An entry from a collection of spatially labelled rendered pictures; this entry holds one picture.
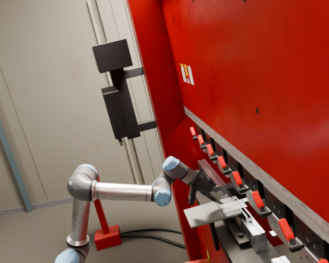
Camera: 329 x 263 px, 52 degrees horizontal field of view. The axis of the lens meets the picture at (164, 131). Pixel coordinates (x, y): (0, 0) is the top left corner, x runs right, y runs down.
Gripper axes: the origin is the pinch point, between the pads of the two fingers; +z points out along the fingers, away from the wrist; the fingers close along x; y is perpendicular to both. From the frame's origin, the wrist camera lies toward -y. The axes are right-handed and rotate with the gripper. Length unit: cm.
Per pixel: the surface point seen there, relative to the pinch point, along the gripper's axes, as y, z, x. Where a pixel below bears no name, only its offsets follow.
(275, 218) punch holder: 17, -12, -56
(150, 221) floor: -99, 54, 184
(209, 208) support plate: -6.7, 0.7, 4.2
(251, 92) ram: 45, -44, -52
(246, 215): 4.0, 9.7, -11.6
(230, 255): -14.3, 10.7, -20.4
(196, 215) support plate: -12.9, -4.5, 1.4
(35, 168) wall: -164, -79, 303
